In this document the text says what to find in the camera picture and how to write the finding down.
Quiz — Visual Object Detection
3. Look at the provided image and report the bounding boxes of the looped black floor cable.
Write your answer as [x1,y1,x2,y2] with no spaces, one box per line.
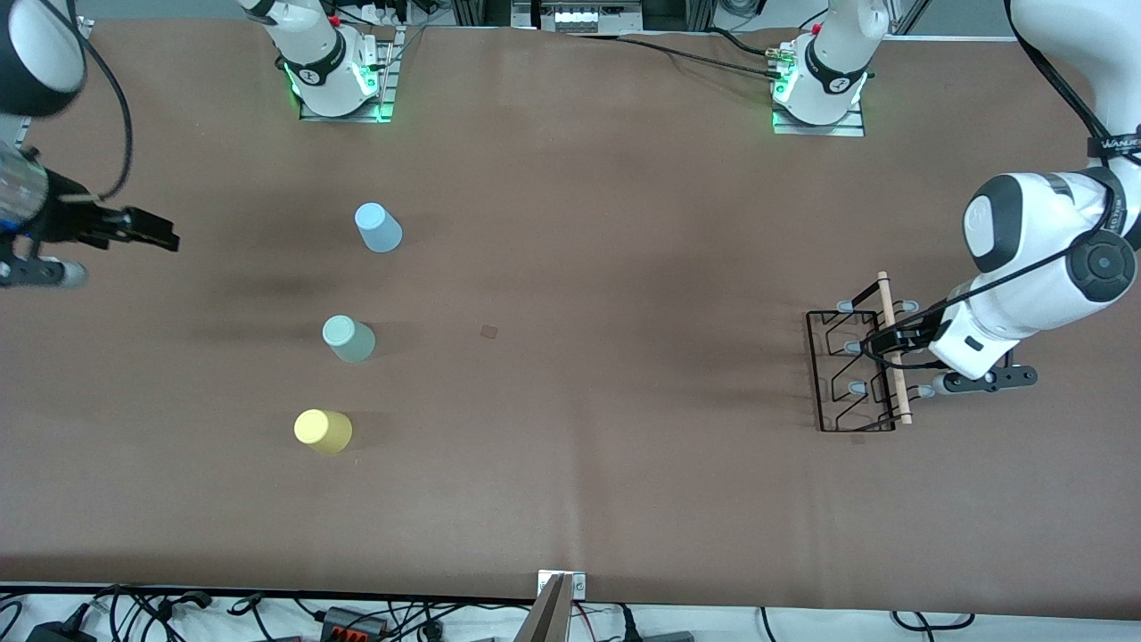
[891,610,974,632]

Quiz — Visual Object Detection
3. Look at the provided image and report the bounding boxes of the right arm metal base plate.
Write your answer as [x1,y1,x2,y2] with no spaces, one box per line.
[299,27,398,124]

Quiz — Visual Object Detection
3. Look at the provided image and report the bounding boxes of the black power adapter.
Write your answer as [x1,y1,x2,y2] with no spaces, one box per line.
[25,618,97,642]

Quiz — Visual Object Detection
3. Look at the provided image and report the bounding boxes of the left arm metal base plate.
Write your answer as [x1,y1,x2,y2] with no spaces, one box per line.
[771,96,866,137]

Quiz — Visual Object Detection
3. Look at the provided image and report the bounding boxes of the brown table mat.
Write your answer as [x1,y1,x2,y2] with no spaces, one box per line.
[0,18,1141,618]

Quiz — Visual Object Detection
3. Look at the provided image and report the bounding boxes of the short black table cable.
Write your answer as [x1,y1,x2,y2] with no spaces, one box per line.
[709,27,776,59]

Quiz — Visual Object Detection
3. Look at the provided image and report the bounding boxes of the wooden post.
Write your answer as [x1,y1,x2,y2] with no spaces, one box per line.
[515,573,574,642]

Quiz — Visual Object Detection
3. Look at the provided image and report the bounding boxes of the white power strip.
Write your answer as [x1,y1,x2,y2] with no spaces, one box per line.
[357,0,420,28]

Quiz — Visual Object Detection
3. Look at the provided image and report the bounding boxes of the light blue plastic cup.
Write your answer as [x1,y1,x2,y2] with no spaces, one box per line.
[355,202,404,254]

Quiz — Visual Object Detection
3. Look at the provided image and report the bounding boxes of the long black table cable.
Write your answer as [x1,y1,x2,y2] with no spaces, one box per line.
[570,31,781,81]

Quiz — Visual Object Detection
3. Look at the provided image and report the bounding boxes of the black box orange connectors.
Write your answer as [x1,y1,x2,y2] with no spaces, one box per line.
[319,606,390,639]

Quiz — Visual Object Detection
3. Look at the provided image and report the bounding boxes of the pale green plastic cup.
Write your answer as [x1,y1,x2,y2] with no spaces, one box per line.
[322,315,377,364]

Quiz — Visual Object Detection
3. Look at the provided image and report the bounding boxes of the yellow plastic cup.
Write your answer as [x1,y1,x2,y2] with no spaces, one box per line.
[294,408,354,457]

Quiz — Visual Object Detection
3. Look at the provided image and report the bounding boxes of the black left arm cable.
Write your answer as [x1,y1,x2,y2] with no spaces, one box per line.
[887,0,1141,371]

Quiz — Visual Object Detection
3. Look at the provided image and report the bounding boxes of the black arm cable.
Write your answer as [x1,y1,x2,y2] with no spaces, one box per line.
[887,0,1141,371]
[76,22,135,202]

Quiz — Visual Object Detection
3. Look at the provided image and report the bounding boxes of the black wire cup holder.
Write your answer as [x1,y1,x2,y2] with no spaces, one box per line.
[806,271,937,434]

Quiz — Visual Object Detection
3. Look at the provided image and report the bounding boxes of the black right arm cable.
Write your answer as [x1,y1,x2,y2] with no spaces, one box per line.
[76,22,135,202]

